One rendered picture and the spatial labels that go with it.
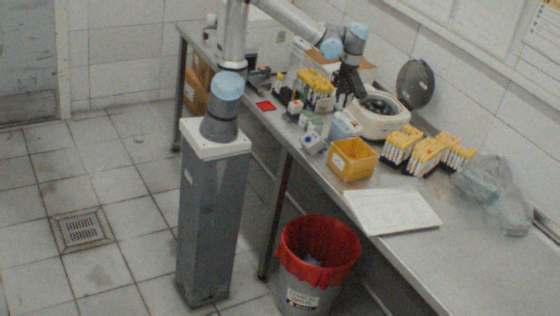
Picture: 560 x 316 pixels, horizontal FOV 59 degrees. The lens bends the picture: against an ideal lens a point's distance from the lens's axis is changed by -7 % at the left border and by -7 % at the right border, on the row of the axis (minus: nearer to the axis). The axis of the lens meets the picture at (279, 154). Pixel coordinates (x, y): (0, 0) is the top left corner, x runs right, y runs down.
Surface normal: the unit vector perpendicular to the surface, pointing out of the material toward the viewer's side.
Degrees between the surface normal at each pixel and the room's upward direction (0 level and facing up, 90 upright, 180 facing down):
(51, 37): 90
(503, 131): 90
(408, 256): 0
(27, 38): 90
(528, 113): 90
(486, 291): 0
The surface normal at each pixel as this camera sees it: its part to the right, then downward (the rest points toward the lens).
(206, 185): 0.51, 0.56
